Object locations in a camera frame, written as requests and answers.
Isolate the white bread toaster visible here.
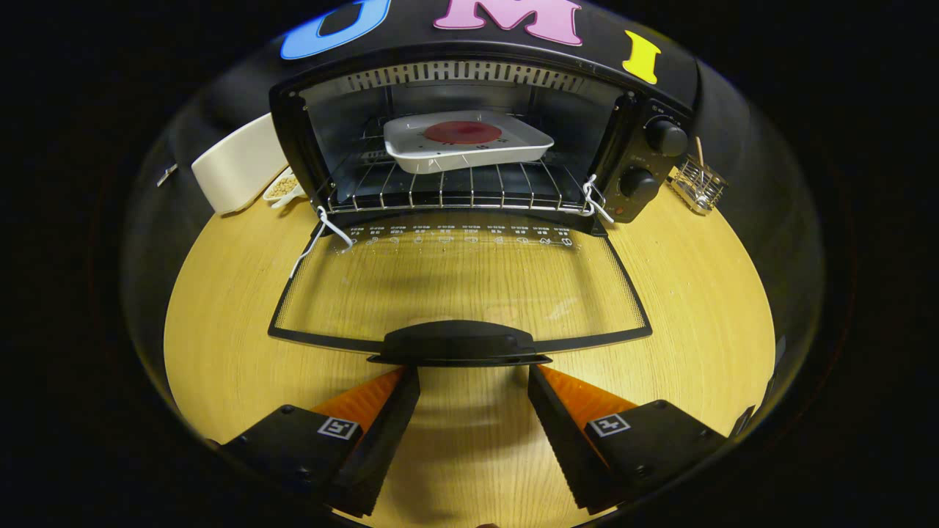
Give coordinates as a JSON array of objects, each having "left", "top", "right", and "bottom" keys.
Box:
[{"left": 191, "top": 112, "right": 291, "bottom": 216}]

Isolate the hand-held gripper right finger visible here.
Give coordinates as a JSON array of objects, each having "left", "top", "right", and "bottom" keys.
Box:
[{"left": 527, "top": 364, "right": 727, "bottom": 514}]

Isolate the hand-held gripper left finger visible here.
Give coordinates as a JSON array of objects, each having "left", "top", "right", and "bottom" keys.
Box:
[{"left": 220, "top": 365, "right": 421, "bottom": 518}]

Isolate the metal wire mesh holder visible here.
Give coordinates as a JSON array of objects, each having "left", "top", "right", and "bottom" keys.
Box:
[{"left": 668, "top": 155, "right": 729, "bottom": 216}]

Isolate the pink round ham slice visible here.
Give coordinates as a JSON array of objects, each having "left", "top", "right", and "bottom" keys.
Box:
[{"left": 423, "top": 120, "right": 504, "bottom": 146}]

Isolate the white square plate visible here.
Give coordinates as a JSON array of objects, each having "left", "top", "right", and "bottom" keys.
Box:
[{"left": 383, "top": 110, "right": 555, "bottom": 175}]

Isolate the metal wire oven rack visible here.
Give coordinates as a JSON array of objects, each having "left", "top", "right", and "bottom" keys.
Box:
[{"left": 323, "top": 136, "right": 606, "bottom": 215}]

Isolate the black toaster oven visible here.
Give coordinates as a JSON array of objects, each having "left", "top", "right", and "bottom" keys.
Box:
[{"left": 267, "top": 40, "right": 701, "bottom": 367}]

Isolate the white string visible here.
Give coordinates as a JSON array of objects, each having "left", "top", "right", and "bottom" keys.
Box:
[
  {"left": 290, "top": 207, "right": 353, "bottom": 278},
  {"left": 582, "top": 175, "right": 615, "bottom": 224}
]

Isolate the small white dish of beans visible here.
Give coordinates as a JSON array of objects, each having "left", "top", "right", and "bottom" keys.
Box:
[{"left": 262, "top": 167, "right": 307, "bottom": 210}]

